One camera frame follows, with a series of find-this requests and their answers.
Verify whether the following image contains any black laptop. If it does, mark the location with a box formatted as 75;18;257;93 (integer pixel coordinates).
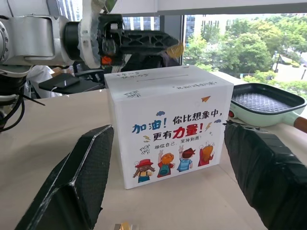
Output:
38;73;81;90

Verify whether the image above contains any mint green grill pan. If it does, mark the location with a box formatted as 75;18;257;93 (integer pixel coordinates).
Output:
227;82;307;134

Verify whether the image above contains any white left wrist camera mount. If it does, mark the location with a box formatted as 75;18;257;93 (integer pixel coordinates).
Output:
78;0;109;69

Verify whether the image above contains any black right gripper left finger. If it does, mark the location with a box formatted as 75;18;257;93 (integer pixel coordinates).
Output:
14;124;115;230

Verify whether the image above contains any black office chair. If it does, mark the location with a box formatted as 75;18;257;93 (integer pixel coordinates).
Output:
71;60;105;84

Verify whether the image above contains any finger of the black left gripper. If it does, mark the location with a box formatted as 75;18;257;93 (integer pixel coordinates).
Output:
119;29;180;56

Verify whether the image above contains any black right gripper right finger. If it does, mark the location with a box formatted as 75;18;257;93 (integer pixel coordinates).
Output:
222;120;307;230

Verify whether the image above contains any gold coin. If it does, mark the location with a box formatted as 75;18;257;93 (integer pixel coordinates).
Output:
166;41;185;58

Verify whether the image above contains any white printed box with slot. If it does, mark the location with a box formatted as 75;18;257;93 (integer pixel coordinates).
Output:
104;64;235;190

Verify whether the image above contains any person in white shirt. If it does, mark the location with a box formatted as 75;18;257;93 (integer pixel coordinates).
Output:
25;64;74;99

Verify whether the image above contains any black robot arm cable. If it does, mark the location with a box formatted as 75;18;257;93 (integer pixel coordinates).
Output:
0;79;46;133

